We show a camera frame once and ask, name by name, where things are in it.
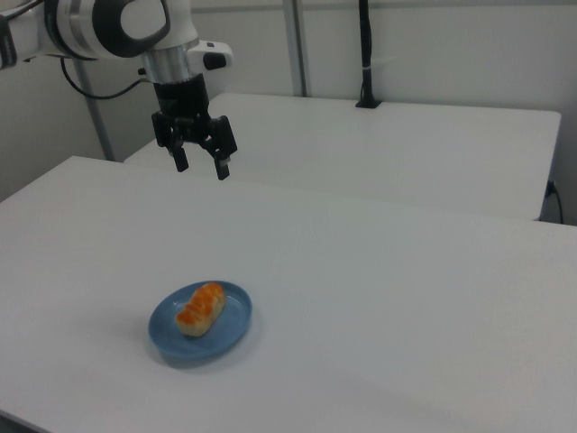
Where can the black camera pole with clamp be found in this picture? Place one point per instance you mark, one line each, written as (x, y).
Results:
(367, 54)

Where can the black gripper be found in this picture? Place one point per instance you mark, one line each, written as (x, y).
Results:
(182, 101)

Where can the white back table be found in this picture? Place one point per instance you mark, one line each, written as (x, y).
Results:
(383, 153)

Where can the blue oval plate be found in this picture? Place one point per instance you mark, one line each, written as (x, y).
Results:
(225, 334)

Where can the golden bread roll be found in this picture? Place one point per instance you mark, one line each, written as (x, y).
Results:
(201, 309)

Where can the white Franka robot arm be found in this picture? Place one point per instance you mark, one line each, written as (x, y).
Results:
(90, 27)

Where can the grey wall frame post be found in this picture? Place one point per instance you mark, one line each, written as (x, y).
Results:
(299, 45)

